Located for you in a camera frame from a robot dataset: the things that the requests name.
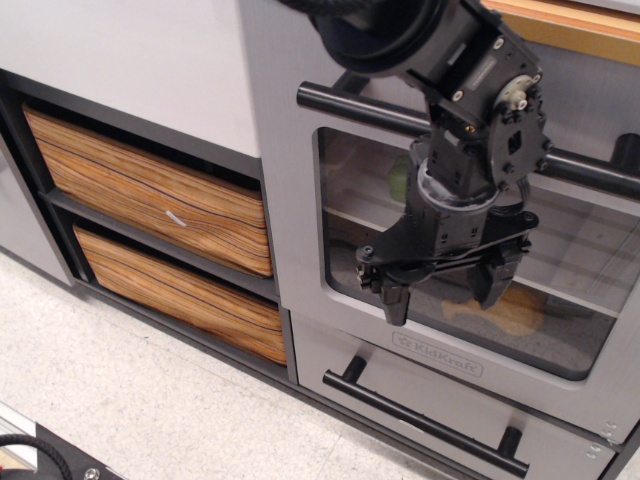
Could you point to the upper wood grain bin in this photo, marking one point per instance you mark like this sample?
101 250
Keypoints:
212 217

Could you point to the grey bottom oven drawer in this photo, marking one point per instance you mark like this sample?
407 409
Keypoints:
550 451

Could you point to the black drawer handle bar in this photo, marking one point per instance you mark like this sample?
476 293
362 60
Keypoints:
502 457

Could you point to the green toy bell pepper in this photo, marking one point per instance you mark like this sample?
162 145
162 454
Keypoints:
397 179

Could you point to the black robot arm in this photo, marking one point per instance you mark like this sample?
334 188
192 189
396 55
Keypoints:
480 84

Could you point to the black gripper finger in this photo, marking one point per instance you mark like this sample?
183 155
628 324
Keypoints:
395 300
494 272

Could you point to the black oven door handle bar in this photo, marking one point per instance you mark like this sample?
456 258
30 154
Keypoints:
559 164

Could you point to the wood grain bin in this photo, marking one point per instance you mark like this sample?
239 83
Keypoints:
212 217
241 319

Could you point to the lower wood grain bin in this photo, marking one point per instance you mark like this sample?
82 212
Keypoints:
241 319

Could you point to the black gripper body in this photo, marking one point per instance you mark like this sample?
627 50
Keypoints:
440 232

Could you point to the grey toy oven door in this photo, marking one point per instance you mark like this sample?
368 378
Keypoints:
326 188

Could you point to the tan wooden toy food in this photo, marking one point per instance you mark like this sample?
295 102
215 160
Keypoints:
519 312

